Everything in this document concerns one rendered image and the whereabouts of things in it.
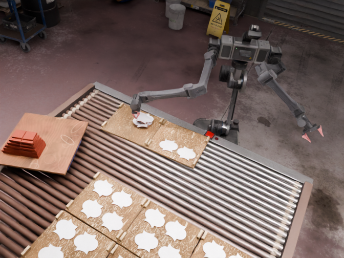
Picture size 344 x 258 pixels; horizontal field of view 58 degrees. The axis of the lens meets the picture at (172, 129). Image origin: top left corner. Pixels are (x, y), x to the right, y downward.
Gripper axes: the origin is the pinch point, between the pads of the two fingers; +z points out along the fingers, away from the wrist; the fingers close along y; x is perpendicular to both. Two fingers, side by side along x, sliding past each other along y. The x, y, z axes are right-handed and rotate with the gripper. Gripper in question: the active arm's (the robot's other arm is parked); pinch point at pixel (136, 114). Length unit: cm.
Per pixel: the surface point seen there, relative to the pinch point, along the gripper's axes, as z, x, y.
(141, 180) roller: 11, 8, 56
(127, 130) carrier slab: 9.7, -6.8, 8.6
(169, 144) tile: 9.2, 27.6, 21.4
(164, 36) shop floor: 105, 20, -315
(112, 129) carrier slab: 9.6, -18.3, 9.0
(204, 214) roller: 12, 52, 80
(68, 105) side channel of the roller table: 8, -59, -15
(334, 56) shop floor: 109, 321, -293
